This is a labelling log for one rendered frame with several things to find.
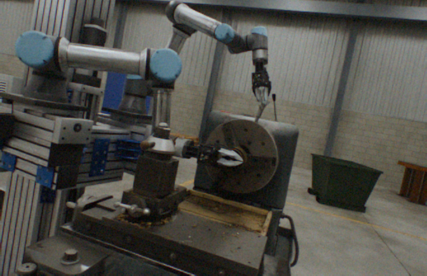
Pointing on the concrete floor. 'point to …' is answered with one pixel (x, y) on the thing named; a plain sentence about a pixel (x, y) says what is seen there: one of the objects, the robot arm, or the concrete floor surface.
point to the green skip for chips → (342, 182)
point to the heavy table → (414, 183)
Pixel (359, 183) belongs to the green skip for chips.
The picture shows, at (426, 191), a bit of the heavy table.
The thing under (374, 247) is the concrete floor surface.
